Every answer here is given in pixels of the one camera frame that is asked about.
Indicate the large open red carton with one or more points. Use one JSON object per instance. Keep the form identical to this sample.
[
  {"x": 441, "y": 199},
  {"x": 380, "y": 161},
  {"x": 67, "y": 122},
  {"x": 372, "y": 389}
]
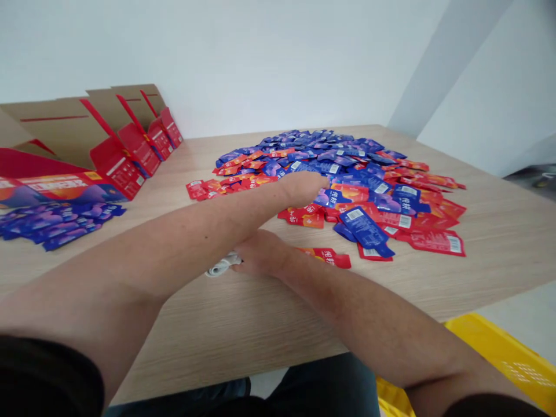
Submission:
[{"x": 65, "y": 143}]

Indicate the single red snack sachet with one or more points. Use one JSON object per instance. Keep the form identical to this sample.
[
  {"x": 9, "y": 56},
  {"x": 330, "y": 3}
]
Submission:
[{"x": 328, "y": 257}]

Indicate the person's right hand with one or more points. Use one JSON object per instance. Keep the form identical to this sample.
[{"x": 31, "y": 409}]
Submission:
[{"x": 265, "y": 254}]

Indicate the person's legs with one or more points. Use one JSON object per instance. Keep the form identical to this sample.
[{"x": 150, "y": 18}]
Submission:
[{"x": 321, "y": 386}]

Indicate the person's left hand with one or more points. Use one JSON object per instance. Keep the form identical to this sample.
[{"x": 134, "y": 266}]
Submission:
[{"x": 302, "y": 187}]

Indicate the person's left fingers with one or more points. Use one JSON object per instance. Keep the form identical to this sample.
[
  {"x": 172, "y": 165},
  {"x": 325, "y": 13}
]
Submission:
[{"x": 323, "y": 181}]

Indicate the person's right fingers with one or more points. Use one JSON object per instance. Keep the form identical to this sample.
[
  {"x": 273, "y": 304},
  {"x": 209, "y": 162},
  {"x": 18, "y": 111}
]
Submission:
[{"x": 238, "y": 266}]

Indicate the yellow plastic crate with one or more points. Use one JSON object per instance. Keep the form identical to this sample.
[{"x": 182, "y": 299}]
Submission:
[{"x": 499, "y": 347}]

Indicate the pile of red and blue packets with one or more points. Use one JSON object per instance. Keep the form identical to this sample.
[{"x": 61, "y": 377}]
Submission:
[{"x": 373, "y": 182}]

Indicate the stack of blue packets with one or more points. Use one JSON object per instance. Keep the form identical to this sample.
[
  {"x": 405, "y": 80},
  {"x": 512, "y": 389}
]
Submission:
[{"x": 61, "y": 223}]

